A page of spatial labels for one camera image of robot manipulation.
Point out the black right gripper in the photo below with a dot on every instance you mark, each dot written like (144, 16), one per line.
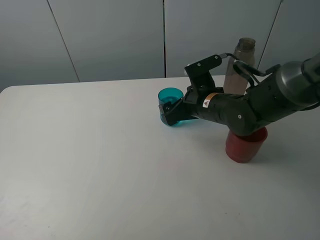
(232, 110)

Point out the teal transparent plastic cup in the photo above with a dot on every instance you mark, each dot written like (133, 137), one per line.
(170, 96)

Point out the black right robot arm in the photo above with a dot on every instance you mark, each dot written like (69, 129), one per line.
(272, 95)

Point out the red plastic cup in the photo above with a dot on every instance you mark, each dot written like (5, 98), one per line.
(242, 149)

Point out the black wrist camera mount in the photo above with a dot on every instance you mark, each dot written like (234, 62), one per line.
(199, 73)

